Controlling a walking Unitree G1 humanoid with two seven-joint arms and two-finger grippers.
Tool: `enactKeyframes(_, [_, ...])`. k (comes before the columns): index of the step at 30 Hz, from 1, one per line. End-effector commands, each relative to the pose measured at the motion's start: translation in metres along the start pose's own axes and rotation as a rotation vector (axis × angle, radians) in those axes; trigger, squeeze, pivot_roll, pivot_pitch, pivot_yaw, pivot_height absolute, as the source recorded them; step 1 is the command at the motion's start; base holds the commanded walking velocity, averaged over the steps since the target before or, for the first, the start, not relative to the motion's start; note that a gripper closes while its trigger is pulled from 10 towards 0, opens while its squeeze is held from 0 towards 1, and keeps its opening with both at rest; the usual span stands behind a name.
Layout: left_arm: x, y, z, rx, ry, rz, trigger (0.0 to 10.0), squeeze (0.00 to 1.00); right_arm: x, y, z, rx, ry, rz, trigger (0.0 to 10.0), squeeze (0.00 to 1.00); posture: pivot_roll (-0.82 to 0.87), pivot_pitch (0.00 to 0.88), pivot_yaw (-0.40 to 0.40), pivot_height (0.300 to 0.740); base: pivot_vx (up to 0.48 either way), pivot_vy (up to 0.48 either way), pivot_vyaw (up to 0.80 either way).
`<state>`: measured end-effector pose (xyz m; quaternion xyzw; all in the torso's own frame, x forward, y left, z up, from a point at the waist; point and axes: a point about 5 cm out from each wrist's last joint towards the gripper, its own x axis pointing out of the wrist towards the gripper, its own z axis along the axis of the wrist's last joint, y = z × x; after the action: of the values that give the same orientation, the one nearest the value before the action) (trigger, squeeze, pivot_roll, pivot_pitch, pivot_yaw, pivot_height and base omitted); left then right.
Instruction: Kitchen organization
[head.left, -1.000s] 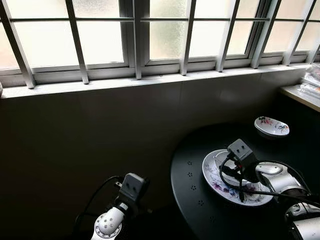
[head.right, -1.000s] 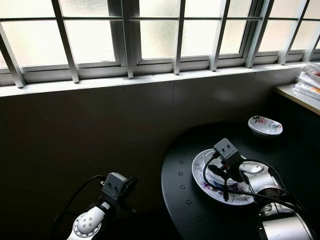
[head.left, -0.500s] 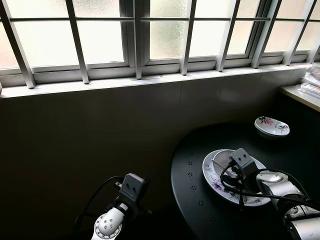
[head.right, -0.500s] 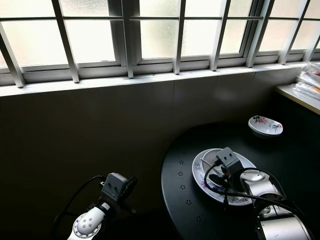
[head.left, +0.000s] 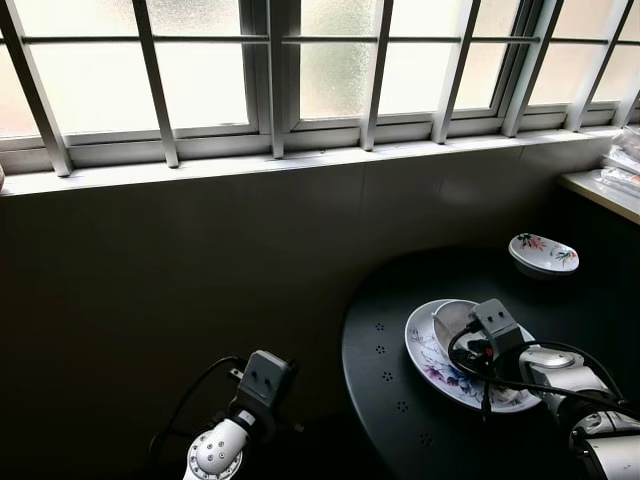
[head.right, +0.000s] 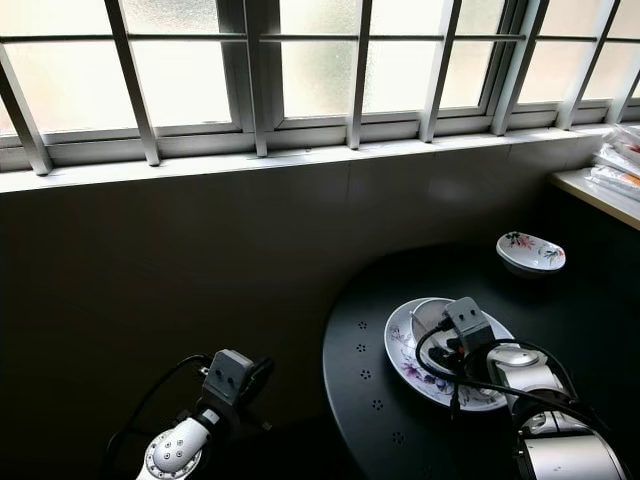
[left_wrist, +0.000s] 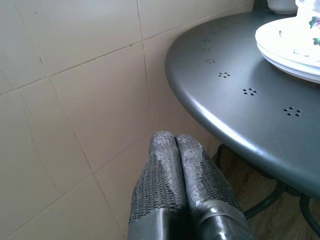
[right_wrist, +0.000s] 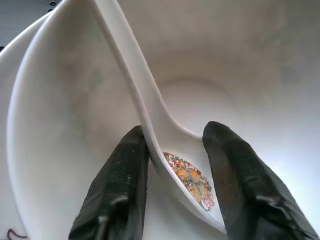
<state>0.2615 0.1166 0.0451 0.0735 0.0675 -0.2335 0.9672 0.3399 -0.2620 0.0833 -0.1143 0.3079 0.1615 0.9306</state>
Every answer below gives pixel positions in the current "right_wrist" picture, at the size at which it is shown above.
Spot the white ceramic floral spoon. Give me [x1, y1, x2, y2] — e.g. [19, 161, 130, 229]
[92, 0, 227, 237]

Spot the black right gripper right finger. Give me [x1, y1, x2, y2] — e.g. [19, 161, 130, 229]
[202, 121, 320, 240]

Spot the round black metal table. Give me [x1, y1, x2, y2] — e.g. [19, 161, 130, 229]
[0, 0, 66, 51]

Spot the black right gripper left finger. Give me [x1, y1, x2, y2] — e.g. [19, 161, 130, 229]
[68, 125, 150, 240]

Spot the white floral dinner plate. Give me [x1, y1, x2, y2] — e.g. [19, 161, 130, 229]
[0, 12, 55, 240]

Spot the white bowl with blue print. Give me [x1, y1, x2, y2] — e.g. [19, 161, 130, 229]
[6, 0, 320, 240]

